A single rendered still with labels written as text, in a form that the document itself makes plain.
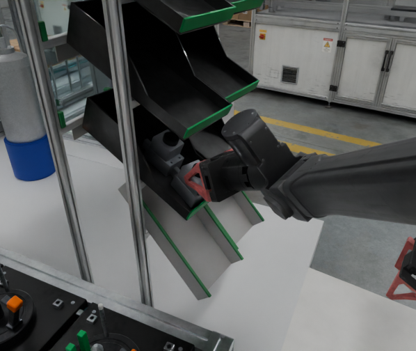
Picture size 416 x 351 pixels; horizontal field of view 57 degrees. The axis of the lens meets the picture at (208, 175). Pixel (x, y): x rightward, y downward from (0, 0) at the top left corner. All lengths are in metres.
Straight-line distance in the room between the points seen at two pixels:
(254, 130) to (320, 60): 4.03
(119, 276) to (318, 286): 0.52
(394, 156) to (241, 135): 0.26
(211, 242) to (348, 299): 0.38
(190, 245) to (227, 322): 0.22
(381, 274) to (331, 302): 1.44
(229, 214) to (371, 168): 0.69
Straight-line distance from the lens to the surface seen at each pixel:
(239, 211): 0.99
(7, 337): 0.86
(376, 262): 2.53
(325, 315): 1.01
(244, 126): 0.52
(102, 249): 1.17
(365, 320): 1.03
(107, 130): 0.74
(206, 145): 0.87
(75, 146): 1.76
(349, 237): 2.65
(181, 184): 0.71
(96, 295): 0.92
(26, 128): 1.48
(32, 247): 1.24
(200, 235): 0.87
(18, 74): 1.42
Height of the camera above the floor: 1.62
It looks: 31 degrees down
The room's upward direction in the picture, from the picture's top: straight up
